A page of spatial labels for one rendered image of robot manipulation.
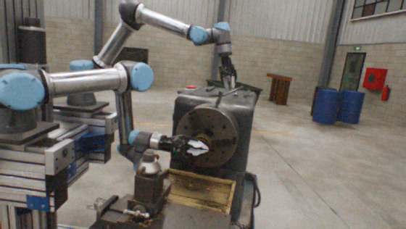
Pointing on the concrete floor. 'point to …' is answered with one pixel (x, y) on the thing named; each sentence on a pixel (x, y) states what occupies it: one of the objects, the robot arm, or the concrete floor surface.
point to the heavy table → (279, 88)
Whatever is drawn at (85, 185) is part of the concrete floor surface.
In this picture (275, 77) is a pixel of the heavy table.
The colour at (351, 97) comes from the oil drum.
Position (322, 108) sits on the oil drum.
